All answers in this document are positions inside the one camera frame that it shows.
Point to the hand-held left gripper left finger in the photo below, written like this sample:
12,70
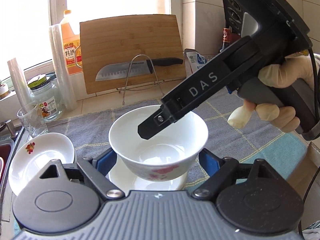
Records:
105,160

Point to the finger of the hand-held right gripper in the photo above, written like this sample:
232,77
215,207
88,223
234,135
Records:
150,130

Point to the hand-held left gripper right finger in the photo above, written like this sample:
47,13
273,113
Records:
207,160

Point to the white bowl with pink flowers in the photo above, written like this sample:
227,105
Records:
130,141

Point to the small white fruit-print plate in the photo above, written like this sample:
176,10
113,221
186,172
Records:
150,185

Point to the large white fruit-print plate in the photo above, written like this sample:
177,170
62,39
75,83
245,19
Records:
47,150

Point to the person's right hand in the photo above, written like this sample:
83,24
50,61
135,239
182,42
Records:
287,72

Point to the grey and teal checked mat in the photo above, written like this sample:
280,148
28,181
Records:
220,140

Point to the dark bottle with red label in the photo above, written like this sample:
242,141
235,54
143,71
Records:
226,38

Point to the white and blue bag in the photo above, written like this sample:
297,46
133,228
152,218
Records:
195,62

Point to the glass jar with green lid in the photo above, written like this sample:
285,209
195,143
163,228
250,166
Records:
50,100

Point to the clear drinking glass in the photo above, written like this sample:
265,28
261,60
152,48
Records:
32,122

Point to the bamboo cutting board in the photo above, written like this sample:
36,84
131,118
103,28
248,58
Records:
130,42

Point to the metal sink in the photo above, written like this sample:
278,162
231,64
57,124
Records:
17,140

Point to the brown cardboard box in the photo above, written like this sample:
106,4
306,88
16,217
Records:
300,170

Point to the dark red basin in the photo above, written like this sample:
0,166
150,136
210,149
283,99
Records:
3,157

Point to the metal sink knob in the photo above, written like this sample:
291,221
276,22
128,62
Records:
9,126

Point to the thick plastic wrap roll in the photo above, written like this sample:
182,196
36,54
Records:
61,67

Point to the orange cooking wine bottle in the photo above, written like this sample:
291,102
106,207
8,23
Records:
71,55

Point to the thin plastic wrap roll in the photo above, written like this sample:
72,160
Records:
18,80

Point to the small potted plant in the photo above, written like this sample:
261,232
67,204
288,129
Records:
3,91

